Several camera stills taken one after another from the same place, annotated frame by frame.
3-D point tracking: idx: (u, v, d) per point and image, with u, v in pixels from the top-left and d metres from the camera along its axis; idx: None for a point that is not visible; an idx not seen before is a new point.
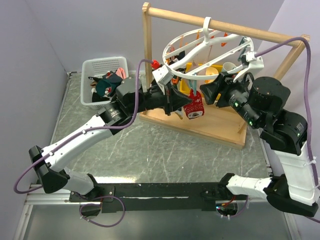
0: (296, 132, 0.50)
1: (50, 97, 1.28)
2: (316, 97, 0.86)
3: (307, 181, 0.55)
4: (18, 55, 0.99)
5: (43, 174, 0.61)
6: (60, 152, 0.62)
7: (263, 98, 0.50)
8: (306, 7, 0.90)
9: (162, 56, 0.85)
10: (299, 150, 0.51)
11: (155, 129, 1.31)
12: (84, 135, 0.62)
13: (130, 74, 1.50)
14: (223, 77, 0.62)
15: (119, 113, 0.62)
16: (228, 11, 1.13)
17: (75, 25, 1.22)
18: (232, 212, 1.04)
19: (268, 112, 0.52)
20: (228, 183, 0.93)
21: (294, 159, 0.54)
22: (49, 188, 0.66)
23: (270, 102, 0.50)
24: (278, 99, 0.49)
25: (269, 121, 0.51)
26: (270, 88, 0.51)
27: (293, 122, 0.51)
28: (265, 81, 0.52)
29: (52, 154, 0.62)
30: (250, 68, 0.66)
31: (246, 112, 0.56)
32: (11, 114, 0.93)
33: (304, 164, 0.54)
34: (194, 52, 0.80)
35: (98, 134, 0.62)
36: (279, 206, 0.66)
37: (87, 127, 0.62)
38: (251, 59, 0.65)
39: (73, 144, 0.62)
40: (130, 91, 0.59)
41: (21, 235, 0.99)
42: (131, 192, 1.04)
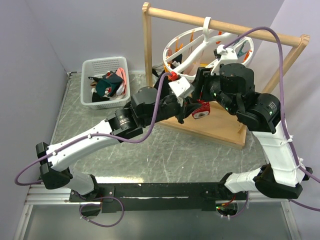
0: (269, 110, 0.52)
1: (50, 97, 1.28)
2: (315, 97, 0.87)
3: (287, 160, 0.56)
4: (18, 55, 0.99)
5: (44, 172, 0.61)
6: (63, 154, 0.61)
7: (228, 80, 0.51)
8: (306, 7, 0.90)
9: (163, 61, 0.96)
10: (273, 128, 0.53)
11: (155, 129, 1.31)
12: (89, 139, 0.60)
13: (130, 74, 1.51)
14: (201, 72, 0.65)
15: (128, 122, 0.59)
16: (228, 11, 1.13)
17: (75, 26, 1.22)
18: (232, 212, 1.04)
19: (237, 93, 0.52)
20: (226, 181, 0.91)
21: (270, 139, 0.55)
22: (50, 186, 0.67)
23: (236, 84, 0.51)
24: (242, 79, 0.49)
25: (240, 102, 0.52)
26: (235, 71, 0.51)
27: (265, 101, 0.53)
28: (230, 66, 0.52)
29: (55, 154, 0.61)
30: (222, 60, 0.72)
31: (222, 99, 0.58)
32: (11, 114, 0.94)
33: (281, 143, 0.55)
34: (193, 55, 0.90)
35: (103, 140, 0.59)
36: (267, 191, 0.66)
37: (94, 132, 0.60)
38: (221, 51, 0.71)
39: (77, 147, 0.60)
40: (145, 102, 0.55)
41: (21, 235, 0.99)
42: (131, 192, 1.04)
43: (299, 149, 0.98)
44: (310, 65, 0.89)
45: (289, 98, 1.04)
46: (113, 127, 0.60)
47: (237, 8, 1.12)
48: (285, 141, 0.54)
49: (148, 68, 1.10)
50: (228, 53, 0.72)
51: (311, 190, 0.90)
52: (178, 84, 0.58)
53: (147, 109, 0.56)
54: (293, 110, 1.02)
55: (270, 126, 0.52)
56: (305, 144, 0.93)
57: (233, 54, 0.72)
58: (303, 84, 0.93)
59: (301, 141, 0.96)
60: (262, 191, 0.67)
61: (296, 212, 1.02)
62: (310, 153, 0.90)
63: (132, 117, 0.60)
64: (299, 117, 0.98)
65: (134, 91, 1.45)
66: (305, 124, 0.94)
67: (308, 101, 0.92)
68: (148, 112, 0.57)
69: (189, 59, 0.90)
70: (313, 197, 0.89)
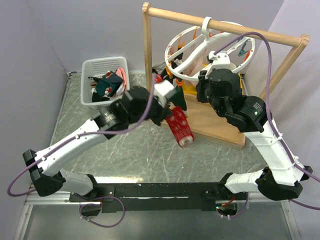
0: (254, 110, 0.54)
1: (50, 98, 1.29)
2: (315, 96, 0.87)
3: (281, 158, 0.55)
4: (18, 54, 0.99)
5: (35, 179, 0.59)
6: (53, 158, 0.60)
7: (216, 85, 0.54)
8: (307, 8, 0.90)
9: (165, 60, 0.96)
10: (261, 127, 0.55)
11: (155, 129, 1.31)
12: (77, 140, 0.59)
13: (130, 74, 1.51)
14: (201, 80, 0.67)
15: (114, 118, 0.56)
16: (228, 11, 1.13)
17: (75, 26, 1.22)
18: (232, 212, 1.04)
19: (225, 96, 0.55)
20: (227, 182, 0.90)
21: (261, 138, 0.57)
22: (42, 192, 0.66)
23: (224, 88, 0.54)
24: (228, 83, 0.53)
25: (228, 105, 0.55)
26: (222, 75, 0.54)
27: (250, 103, 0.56)
28: (218, 71, 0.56)
29: (44, 159, 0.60)
30: (215, 65, 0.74)
31: (212, 102, 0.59)
32: (11, 114, 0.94)
33: (271, 141, 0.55)
34: (194, 55, 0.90)
35: (91, 139, 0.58)
36: (272, 194, 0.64)
37: (81, 132, 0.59)
38: (211, 57, 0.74)
39: (66, 149, 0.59)
40: (138, 96, 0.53)
41: (21, 235, 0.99)
42: (131, 192, 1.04)
43: (298, 149, 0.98)
44: (311, 65, 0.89)
45: (289, 98, 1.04)
46: (98, 124, 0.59)
47: (238, 8, 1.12)
48: (276, 139, 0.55)
49: (148, 68, 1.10)
50: (219, 58, 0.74)
51: (311, 190, 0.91)
52: (162, 84, 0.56)
53: (137, 105, 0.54)
54: (292, 110, 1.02)
55: (256, 126, 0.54)
56: (305, 144, 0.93)
57: (225, 58, 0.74)
58: (303, 84, 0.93)
59: (301, 141, 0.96)
60: (268, 194, 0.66)
61: (296, 211, 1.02)
62: (310, 154, 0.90)
63: (118, 113, 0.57)
64: (299, 117, 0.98)
65: None
66: (305, 124, 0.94)
67: (307, 101, 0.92)
68: (138, 109, 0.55)
69: (190, 59, 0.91)
70: (314, 196, 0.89)
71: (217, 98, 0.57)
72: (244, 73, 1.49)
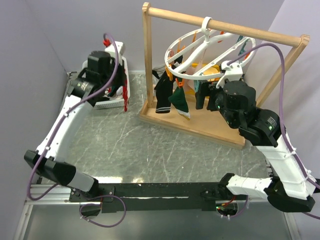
0: (268, 125, 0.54)
1: (50, 98, 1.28)
2: (315, 96, 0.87)
3: (294, 172, 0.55)
4: (18, 54, 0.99)
5: (52, 167, 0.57)
6: (56, 143, 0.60)
7: (232, 98, 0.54)
8: (307, 8, 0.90)
9: (164, 62, 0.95)
10: (275, 142, 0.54)
11: (155, 129, 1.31)
12: (68, 118, 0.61)
13: (130, 74, 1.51)
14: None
15: (89, 84, 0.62)
16: (228, 11, 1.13)
17: (75, 26, 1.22)
18: (232, 212, 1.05)
19: (240, 110, 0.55)
20: (229, 183, 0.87)
21: (274, 152, 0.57)
22: (61, 182, 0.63)
23: (239, 101, 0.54)
24: (244, 97, 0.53)
25: (243, 118, 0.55)
26: (238, 89, 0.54)
27: (264, 117, 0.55)
28: (233, 84, 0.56)
29: (49, 148, 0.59)
30: (227, 75, 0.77)
31: (225, 113, 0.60)
32: (11, 113, 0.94)
33: (285, 156, 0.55)
34: (193, 56, 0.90)
35: (80, 111, 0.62)
36: (282, 206, 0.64)
37: (66, 110, 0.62)
38: (225, 67, 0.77)
39: (64, 130, 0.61)
40: (103, 56, 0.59)
41: (21, 235, 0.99)
42: (131, 193, 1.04)
43: (299, 149, 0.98)
44: (311, 65, 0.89)
45: (289, 98, 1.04)
46: (77, 96, 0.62)
47: (238, 8, 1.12)
48: (289, 153, 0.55)
49: (148, 68, 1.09)
50: (232, 69, 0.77)
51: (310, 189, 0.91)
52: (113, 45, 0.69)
53: (103, 64, 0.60)
54: (292, 109, 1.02)
55: (271, 140, 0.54)
56: (305, 144, 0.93)
57: (237, 68, 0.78)
58: (303, 84, 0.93)
59: (302, 141, 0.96)
60: (277, 206, 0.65)
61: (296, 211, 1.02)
62: (311, 154, 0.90)
63: (89, 80, 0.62)
64: (299, 117, 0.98)
65: (134, 91, 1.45)
66: (305, 124, 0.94)
67: (307, 100, 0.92)
68: (106, 69, 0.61)
69: (189, 60, 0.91)
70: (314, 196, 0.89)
71: (231, 111, 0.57)
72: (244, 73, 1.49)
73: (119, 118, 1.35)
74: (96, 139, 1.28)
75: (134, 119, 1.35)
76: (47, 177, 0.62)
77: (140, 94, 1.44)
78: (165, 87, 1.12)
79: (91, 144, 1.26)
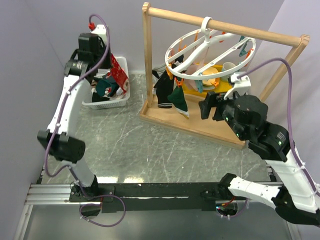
0: (278, 140, 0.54)
1: (50, 98, 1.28)
2: (315, 96, 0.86)
3: (304, 186, 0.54)
4: (18, 54, 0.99)
5: (67, 141, 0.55)
6: (66, 119, 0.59)
7: (244, 114, 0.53)
8: (307, 7, 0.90)
9: (165, 61, 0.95)
10: (284, 157, 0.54)
11: (155, 129, 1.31)
12: (70, 96, 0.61)
13: (130, 74, 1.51)
14: (211, 95, 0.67)
15: (83, 62, 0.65)
16: (228, 11, 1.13)
17: (75, 26, 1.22)
18: (232, 212, 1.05)
19: (251, 125, 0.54)
20: (231, 185, 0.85)
21: (283, 167, 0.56)
22: (74, 159, 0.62)
23: (251, 116, 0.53)
24: (257, 114, 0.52)
25: (253, 133, 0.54)
26: (250, 105, 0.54)
27: (273, 132, 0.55)
28: (245, 99, 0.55)
29: (59, 125, 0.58)
30: (236, 89, 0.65)
31: (234, 125, 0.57)
32: (11, 113, 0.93)
33: (294, 170, 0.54)
34: (193, 56, 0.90)
35: (80, 88, 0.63)
36: (290, 218, 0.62)
37: (67, 89, 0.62)
38: (234, 81, 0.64)
39: (70, 107, 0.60)
40: (93, 35, 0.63)
41: (21, 235, 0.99)
42: (131, 192, 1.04)
43: (299, 149, 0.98)
44: (311, 65, 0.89)
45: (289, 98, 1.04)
46: (74, 76, 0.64)
47: (238, 8, 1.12)
48: (299, 168, 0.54)
49: (148, 69, 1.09)
50: (242, 82, 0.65)
51: None
52: (98, 28, 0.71)
53: (93, 44, 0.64)
54: (292, 110, 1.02)
55: (280, 156, 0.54)
56: (305, 144, 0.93)
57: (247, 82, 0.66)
58: (304, 84, 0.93)
59: (302, 141, 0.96)
60: (285, 218, 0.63)
61: None
62: (311, 153, 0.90)
63: (83, 60, 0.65)
64: (299, 117, 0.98)
65: (134, 91, 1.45)
66: (305, 123, 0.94)
67: (307, 100, 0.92)
68: (96, 47, 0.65)
69: (189, 59, 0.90)
70: None
71: (242, 125, 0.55)
72: None
73: (119, 118, 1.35)
74: (96, 139, 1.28)
75: (134, 119, 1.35)
76: (59, 156, 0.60)
77: (140, 94, 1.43)
78: (165, 86, 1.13)
79: (91, 144, 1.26)
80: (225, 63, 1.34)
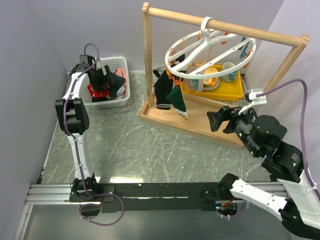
0: (292, 162, 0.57)
1: (50, 97, 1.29)
2: (315, 97, 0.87)
3: (314, 204, 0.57)
4: (18, 54, 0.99)
5: (78, 102, 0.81)
6: (76, 92, 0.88)
7: (263, 135, 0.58)
8: (307, 8, 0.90)
9: (165, 61, 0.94)
10: (298, 178, 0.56)
11: (155, 129, 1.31)
12: (78, 80, 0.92)
13: (130, 74, 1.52)
14: (225, 110, 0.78)
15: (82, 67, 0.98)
16: (228, 11, 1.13)
17: (75, 26, 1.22)
18: (232, 212, 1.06)
19: (268, 146, 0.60)
20: (234, 188, 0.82)
21: (295, 186, 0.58)
22: (83, 126, 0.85)
23: (270, 138, 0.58)
24: (276, 137, 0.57)
25: (270, 154, 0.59)
26: (270, 126, 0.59)
27: (288, 153, 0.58)
28: (265, 120, 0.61)
29: (73, 94, 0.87)
30: (253, 105, 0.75)
31: (249, 143, 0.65)
32: (11, 113, 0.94)
33: (306, 190, 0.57)
34: (193, 55, 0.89)
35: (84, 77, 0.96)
36: (294, 230, 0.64)
37: (75, 77, 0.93)
38: (253, 99, 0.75)
39: (79, 85, 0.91)
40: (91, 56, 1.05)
41: (21, 235, 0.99)
42: (131, 192, 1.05)
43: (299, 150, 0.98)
44: (311, 65, 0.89)
45: (289, 99, 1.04)
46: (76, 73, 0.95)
47: (238, 7, 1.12)
48: (310, 188, 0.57)
49: (148, 69, 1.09)
50: (260, 100, 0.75)
51: None
52: None
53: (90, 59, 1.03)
54: (292, 110, 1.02)
55: (294, 177, 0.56)
56: (306, 144, 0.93)
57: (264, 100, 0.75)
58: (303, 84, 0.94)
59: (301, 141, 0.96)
60: (288, 229, 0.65)
61: None
62: (312, 154, 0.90)
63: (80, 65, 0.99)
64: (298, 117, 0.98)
65: (134, 91, 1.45)
66: (305, 124, 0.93)
67: (307, 101, 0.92)
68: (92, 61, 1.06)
69: (189, 58, 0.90)
70: None
71: (259, 143, 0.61)
72: (244, 73, 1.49)
73: (119, 118, 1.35)
74: (96, 140, 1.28)
75: (134, 119, 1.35)
76: (72, 124, 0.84)
77: (140, 94, 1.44)
78: (164, 86, 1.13)
79: (91, 144, 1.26)
80: (225, 63, 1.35)
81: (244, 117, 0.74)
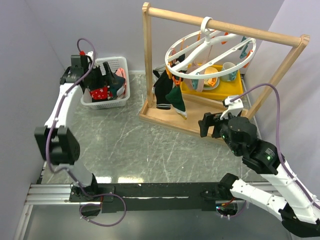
0: (266, 155, 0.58)
1: (50, 97, 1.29)
2: (315, 97, 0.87)
3: (299, 196, 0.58)
4: (18, 54, 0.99)
5: (65, 131, 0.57)
6: (64, 115, 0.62)
7: (236, 133, 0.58)
8: (307, 8, 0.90)
9: (165, 61, 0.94)
10: (275, 170, 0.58)
11: (155, 129, 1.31)
12: (67, 97, 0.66)
13: (130, 74, 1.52)
14: (208, 116, 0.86)
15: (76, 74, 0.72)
16: (228, 11, 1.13)
17: (75, 26, 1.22)
18: (232, 212, 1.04)
19: (243, 143, 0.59)
20: (234, 188, 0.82)
21: (276, 180, 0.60)
22: (72, 159, 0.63)
23: (242, 135, 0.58)
24: (247, 133, 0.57)
25: (246, 150, 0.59)
26: (241, 124, 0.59)
27: (262, 148, 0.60)
28: (237, 120, 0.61)
29: (58, 119, 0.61)
30: (230, 110, 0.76)
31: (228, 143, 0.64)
32: (11, 113, 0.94)
33: (287, 182, 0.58)
34: (193, 55, 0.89)
35: (76, 92, 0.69)
36: (295, 230, 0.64)
37: (63, 93, 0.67)
38: (227, 104, 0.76)
39: (67, 105, 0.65)
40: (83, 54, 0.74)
41: (21, 235, 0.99)
42: (131, 192, 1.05)
43: (298, 149, 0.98)
44: (311, 65, 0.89)
45: (289, 98, 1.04)
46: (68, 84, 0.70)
47: (238, 7, 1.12)
48: (291, 180, 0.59)
49: (148, 69, 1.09)
50: (235, 104, 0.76)
51: (311, 189, 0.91)
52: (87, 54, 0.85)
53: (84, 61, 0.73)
54: (292, 109, 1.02)
55: (270, 169, 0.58)
56: (306, 144, 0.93)
57: (240, 104, 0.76)
58: (303, 84, 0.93)
59: (301, 141, 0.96)
60: (289, 229, 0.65)
61: None
62: (312, 154, 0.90)
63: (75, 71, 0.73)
64: (299, 117, 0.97)
65: (134, 91, 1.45)
66: (305, 124, 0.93)
67: (307, 101, 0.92)
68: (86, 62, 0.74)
69: (189, 58, 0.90)
70: None
71: (235, 142, 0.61)
72: (243, 73, 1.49)
73: (119, 118, 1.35)
74: (96, 139, 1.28)
75: (134, 119, 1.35)
76: (57, 157, 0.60)
77: (140, 94, 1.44)
78: (164, 86, 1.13)
79: (91, 144, 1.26)
80: (225, 63, 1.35)
81: (225, 121, 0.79)
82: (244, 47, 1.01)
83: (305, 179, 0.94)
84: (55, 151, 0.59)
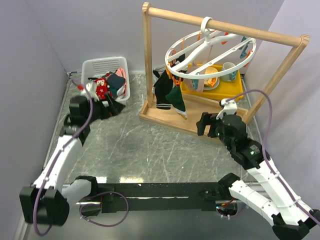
0: (251, 150, 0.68)
1: (50, 97, 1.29)
2: (315, 97, 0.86)
3: (279, 193, 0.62)
4: (18, 54, 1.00)
5: (52, 195, 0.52)
6: (55, 173, 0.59)
7: (227, 127, 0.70)
8: (307, 8, 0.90)
9: (165, 61, 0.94)
10: (257, 164, 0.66)
11: (155, 129, 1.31)
12: (63, 152, 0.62)
13: (131, 74, 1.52)
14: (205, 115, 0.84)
15: (76, 126, 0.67)
16: (228, 11, 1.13)
17: (74, 26, 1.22)
18: (232, 212, 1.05)
19: (232, 137, 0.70)
20: (232, 187, 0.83)
21: (259, 176, 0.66)
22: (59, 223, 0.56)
23: (232, 130, 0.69)
24: (235, 128, 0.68)
25: (234, 144, 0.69)
26: (233, 120, 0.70)
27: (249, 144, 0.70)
28: (230, 116, 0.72)
29: (48, 179, 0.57)
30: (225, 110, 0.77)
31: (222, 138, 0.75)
32: (11, 113, 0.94)
33: (268, 178, 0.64)
34: (193, 55, 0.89)
35: (74, 145, 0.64)
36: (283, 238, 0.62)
37: (59, 147, 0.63)
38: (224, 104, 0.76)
39: (61, 162, 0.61)
40: (83, 98, 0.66)
41: (21, 235, 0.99)
42: (131, 192, 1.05)
43: (298, 149, 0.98)
44: (311, 65, 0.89)
45: (289, 98, 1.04)
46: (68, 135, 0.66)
47: (238, 7, 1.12)
48: (272, 176, 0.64)
49: (148, 69, 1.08)
50: (230, 104, 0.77)
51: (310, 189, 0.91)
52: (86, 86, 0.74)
53: (82, 108, 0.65)
54: (292, 109, 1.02)
55: (252, 163, 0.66)
56: (305, 144, 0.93)
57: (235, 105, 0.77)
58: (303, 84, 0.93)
59: (301, 141, 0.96)
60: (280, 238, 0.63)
61: None
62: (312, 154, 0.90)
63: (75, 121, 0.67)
64: (298, 117, 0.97)
65: (134, 91, 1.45)
66: (305, 124, 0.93)
67: (307, 101, 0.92)
68: (85, 109, 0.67)
69: (189, 59, 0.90)
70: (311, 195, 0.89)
71: (227, 137, 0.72)
72: (243, 73, 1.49)
73: (119, 118, 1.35)
74: (96, 140, 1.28)
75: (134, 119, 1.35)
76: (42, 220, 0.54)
77: (140, 94, 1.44)
78: (164, 86, 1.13)
79: (91, 144, 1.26)
80: (225, 62, 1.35)
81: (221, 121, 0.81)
82: (245, 47, 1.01)
83: (305, 179, 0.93)
84: (39, 214, 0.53)
